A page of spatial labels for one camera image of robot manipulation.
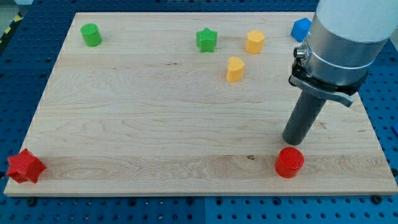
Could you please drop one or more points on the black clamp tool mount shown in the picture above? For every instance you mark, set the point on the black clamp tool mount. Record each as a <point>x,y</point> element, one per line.
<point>342,94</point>

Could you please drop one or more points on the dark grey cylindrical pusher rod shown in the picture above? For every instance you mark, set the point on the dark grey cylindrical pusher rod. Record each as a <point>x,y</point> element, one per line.
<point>301,119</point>

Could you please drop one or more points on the red cylinder block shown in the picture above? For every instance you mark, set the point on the red cylinder block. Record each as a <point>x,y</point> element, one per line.
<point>289,162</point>

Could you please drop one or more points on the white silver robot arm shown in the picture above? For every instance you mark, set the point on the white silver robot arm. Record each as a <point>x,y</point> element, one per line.
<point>334,58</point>

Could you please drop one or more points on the blue cube block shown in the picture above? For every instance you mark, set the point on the blue cube block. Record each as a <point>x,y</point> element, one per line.
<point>300,29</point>

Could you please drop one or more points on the yellow heart block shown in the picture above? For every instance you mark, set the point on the yellow heart block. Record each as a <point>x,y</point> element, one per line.
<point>235,71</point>

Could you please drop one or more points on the yellow hexagon block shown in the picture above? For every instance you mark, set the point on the yellow hexagon block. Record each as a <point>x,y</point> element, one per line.
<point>254,41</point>

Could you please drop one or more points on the green star block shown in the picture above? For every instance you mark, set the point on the green star block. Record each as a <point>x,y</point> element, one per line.
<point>206,40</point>

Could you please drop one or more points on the light wooden board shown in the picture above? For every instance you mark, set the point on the light wooden board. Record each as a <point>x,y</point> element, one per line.
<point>145,113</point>

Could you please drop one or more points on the green cylinder block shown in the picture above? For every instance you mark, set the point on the green cylinder block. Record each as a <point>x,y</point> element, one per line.
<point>91,35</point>

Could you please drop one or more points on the red star block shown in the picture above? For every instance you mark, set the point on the red star block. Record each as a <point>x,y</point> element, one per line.
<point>25,167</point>

